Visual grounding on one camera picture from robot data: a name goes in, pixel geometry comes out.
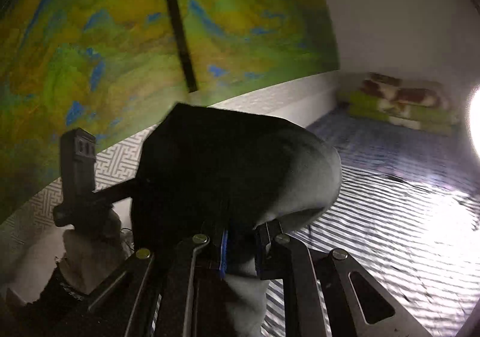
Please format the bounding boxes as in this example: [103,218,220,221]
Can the black trousers with elastic waistband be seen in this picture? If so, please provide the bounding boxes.
[131,103,342,336]

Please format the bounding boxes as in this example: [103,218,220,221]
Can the gloved hand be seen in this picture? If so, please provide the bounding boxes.
[58,210,128,295]

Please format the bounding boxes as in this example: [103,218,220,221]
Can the blue white striped quilt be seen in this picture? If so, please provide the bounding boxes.
[258,105,480,337]

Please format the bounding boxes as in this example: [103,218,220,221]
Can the green brown folded blanket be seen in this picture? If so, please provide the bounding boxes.
[337,73,460,135]

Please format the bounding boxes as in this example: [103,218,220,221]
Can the bright round lamp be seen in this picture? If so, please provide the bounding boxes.
[465,85,480,158]

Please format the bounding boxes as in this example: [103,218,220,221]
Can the green yellow wall painting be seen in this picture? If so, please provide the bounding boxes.
[1,0,339,218]

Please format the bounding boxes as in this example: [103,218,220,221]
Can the black hanging strap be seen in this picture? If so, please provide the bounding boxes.
[156,0,199,93]

